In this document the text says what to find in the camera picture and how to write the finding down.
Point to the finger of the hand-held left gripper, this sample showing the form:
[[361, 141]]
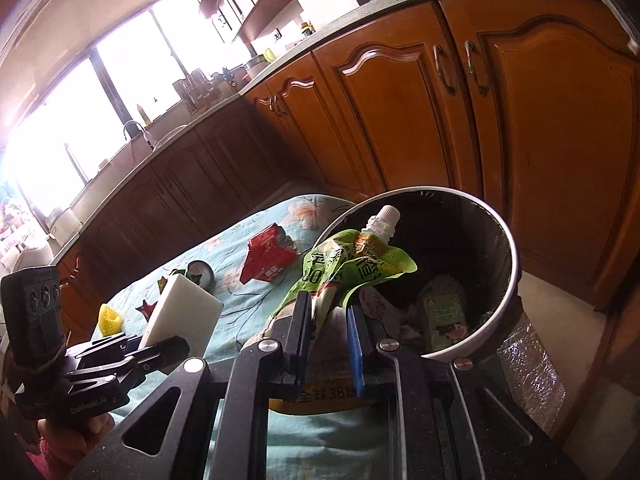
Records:
[[105, 345], [150, 357]]

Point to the red snack packet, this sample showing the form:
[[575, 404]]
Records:
[[146, 308]]

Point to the person's left hand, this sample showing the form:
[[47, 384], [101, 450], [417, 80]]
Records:
[[75, 432]]

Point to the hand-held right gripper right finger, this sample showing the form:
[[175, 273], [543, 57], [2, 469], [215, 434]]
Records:
[[356, 355]]

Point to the kitchen window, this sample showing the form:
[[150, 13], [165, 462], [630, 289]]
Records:
[[125, 70]]

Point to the yellow dish soap bottle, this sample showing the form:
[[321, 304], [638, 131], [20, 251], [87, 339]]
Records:
[[143, 116]]

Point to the white container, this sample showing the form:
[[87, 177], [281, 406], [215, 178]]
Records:
[[65, 225]]

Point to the crushed red can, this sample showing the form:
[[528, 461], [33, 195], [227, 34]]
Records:
[[200, 274]]

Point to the small green drink carton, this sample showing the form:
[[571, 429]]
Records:
[[442, 320]]

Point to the teal floral tablecloth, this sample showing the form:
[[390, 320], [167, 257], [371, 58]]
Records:
[[235, 312]]

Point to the person's left forearm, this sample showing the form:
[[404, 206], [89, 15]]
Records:
[[47, 462]]

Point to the yellow foam fruit net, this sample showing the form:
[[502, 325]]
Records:
[[110, 320]]

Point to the green spout pouch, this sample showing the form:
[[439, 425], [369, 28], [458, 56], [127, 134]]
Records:
[[360, 260]]

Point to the white foam block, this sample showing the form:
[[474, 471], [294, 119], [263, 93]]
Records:
[[185, 310]]

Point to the red white wrapper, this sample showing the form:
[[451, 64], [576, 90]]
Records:
[[385, 310]]

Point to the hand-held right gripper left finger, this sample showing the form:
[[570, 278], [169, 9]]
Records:
[[301, 332]]

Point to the utensil rack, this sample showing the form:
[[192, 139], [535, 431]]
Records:
[[197, 87]]

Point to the sink faucet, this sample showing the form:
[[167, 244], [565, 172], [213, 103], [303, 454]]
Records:
[[131, 125]]

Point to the green cup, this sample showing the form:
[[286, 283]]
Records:
[[270, 54]]

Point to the white trash bin black liner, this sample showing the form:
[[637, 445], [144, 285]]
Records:
[[465, 240]]

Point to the wooden lower cabinets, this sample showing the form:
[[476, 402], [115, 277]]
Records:
[[390, 110]]

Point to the red milk carton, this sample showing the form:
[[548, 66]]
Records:
[[265, 257]]

